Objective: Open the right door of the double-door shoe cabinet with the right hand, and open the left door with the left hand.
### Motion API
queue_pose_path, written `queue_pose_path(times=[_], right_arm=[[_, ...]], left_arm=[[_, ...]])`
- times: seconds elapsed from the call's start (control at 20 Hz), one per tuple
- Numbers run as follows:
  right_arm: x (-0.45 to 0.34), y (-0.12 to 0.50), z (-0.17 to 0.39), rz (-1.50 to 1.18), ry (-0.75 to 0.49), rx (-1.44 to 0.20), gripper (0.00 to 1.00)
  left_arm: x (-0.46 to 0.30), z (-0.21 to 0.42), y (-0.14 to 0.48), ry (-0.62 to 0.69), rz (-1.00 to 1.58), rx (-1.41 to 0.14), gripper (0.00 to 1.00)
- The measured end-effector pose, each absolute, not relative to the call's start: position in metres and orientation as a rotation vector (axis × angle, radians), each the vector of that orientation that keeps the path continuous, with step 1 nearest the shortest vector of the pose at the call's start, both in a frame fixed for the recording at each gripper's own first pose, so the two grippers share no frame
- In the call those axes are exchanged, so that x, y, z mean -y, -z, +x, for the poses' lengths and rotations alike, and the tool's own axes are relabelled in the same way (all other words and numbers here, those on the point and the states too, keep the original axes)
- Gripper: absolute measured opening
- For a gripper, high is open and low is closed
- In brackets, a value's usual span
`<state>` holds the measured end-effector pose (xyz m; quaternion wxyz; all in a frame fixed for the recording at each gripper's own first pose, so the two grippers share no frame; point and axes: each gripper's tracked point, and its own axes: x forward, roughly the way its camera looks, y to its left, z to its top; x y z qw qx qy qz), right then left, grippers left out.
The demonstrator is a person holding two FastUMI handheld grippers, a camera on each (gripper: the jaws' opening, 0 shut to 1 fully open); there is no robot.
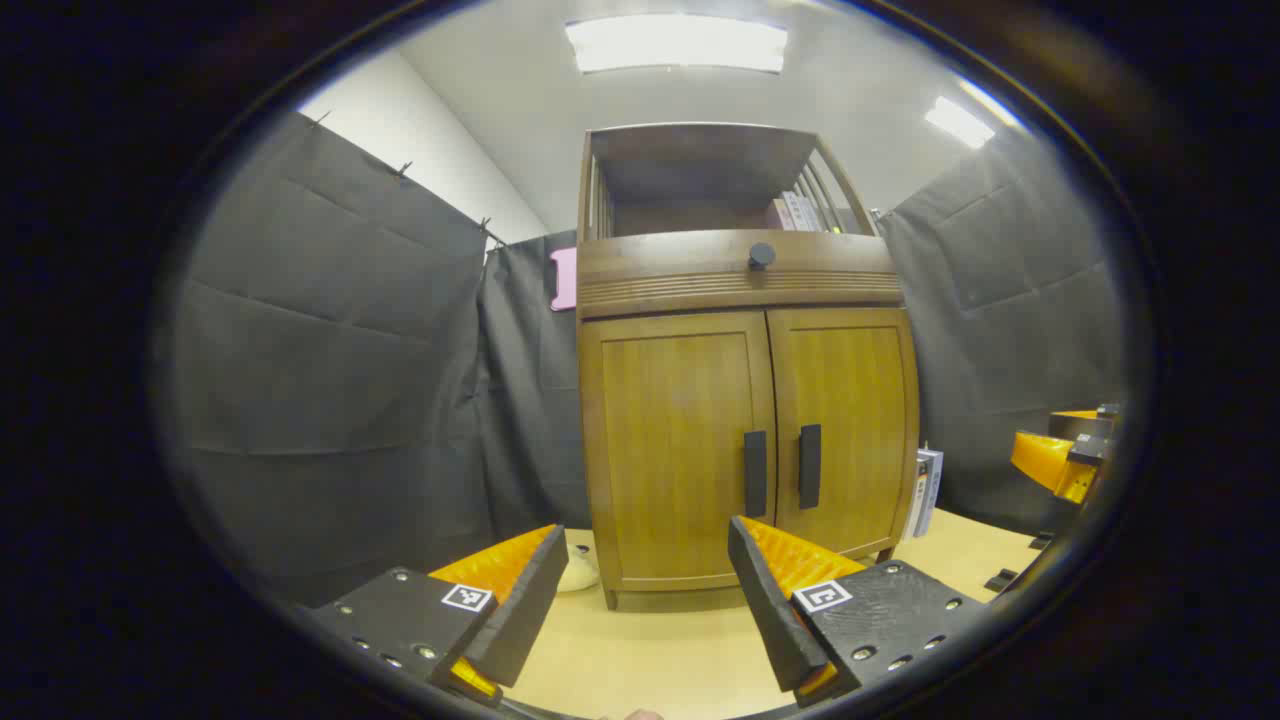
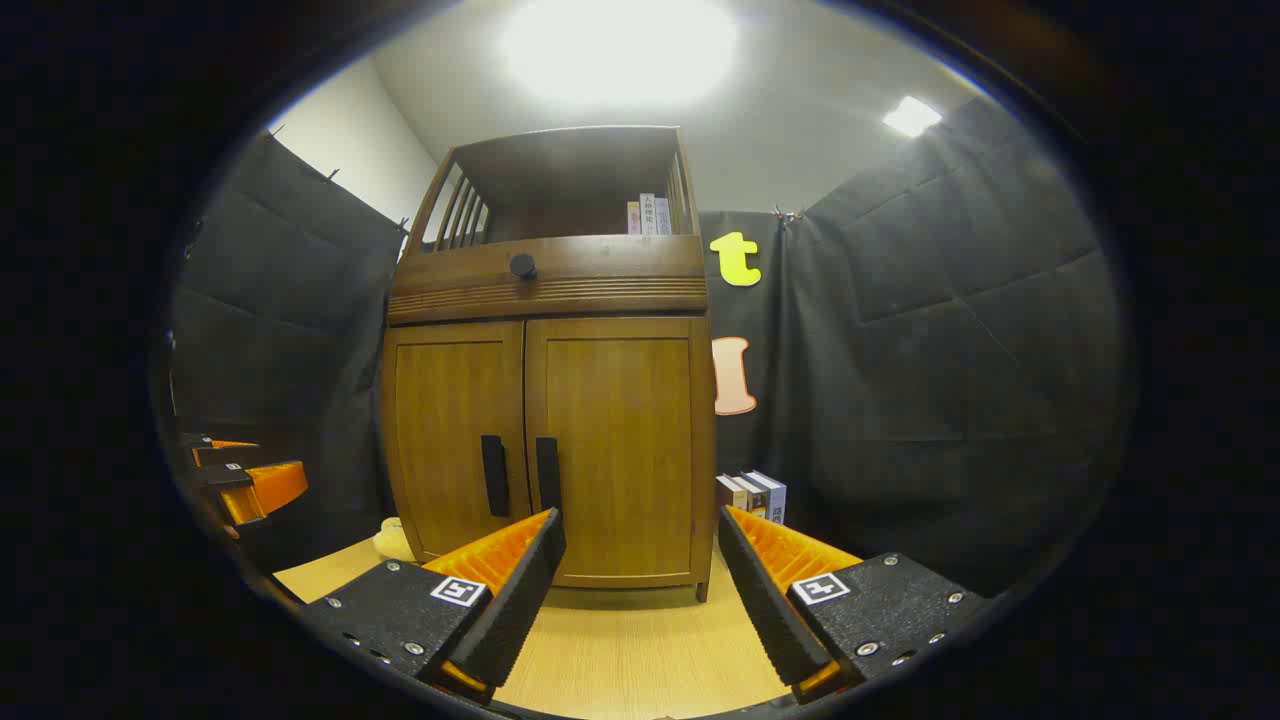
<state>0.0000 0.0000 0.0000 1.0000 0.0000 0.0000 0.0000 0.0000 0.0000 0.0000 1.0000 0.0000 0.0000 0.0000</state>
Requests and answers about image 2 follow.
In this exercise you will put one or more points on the pale yellow soft object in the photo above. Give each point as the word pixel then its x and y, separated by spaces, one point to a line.
pixel 392 542

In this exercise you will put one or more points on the white and blue book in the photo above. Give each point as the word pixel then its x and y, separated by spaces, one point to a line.
pixel 775 497

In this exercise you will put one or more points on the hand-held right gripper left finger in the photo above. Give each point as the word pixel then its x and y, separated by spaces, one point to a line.
pixel 520 600

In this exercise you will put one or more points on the tall white book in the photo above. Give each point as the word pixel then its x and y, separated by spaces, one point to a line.
pixel 647 215

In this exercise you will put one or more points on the pink book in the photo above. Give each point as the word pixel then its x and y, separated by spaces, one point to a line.
pixel 633 220

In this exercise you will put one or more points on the wooden double-door shoe cabinet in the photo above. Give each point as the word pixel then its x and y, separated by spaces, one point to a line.
pixel 570 165

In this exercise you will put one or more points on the dark spine book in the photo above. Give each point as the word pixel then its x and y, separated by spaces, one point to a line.
pixel 752 497

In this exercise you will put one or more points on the black backdrop cloth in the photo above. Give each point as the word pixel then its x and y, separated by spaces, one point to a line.
pixel 950 350

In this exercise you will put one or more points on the large ceiling light panel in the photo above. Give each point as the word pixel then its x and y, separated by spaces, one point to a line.
pixel 620 50

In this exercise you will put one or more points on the pale grey book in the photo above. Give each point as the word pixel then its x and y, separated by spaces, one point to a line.
pixel 663 218

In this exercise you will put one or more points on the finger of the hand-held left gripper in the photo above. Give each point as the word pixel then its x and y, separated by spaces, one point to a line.
pixel 275 485
pixel 230 456

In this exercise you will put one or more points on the brown spine book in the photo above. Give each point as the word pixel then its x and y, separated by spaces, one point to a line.
pixel 727 495

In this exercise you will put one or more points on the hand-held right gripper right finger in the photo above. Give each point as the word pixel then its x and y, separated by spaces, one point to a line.
pixel 765 610

